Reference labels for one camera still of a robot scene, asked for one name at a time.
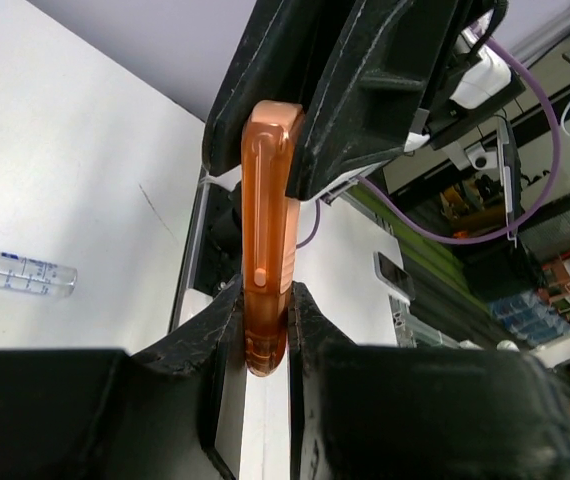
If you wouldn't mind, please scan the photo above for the small spray bottle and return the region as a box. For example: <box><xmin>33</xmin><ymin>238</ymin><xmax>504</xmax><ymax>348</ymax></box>
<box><xmin>0</xmin><ymin>252</ymin><xmax>78</xmax><ymax>298</ymax></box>

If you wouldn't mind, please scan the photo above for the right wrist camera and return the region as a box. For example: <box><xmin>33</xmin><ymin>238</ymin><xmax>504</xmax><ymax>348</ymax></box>
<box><xmin>449</xmin><ymin>46</ymin><xmax>511</xmax><ymax>110</ymax></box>

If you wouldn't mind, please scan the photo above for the grey monitor on stand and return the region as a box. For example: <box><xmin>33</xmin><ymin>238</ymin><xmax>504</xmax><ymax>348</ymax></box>
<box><xmin>496</xmin><ymin>116</ymin><xmax>522</xmax><ymax>246</ymax></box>

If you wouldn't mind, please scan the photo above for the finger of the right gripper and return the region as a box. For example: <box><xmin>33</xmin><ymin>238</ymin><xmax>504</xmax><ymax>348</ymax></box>
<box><xmin>202</xmin><ymin>1</ymin><xmax>363</xmax><ymax>175</ymax></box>

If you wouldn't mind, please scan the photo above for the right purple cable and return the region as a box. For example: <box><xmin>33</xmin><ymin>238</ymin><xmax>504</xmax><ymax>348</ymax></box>
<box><xmin>294</xmin><ymin>37</ymin><xmax>564</xmax><ymax>251</ymax></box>

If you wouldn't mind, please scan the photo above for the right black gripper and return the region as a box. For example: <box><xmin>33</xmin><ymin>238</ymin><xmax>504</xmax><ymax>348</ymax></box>
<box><xmin>286</xmin><ymin>0</ymin><xmax>510</xmax><ymax>201</ymax></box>

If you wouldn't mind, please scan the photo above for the smartphone on side table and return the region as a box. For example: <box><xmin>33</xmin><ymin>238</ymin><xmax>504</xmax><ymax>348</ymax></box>
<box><xmin>374</xmin><ymin>251</ymin><xmax>415</xmax><ymax>301</ymax></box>

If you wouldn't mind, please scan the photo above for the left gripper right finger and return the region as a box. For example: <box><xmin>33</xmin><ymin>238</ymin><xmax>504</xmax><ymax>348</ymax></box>
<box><xmin>288</xmin><ymin>283</ymin><xmax>570</xmax><ymax>479</ymax></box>

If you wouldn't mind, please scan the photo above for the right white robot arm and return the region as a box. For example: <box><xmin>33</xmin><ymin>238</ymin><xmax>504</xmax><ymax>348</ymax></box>
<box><xmin>202</xmin><ymin>1</ymin><xmax>508</xmax><ymax>201</ymax></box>

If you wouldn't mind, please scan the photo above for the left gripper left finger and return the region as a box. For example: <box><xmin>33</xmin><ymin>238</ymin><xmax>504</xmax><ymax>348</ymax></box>
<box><xmin>0</xmin><ymin>282</ymin><xmax>245</xmax><ymax>479</ymax></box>

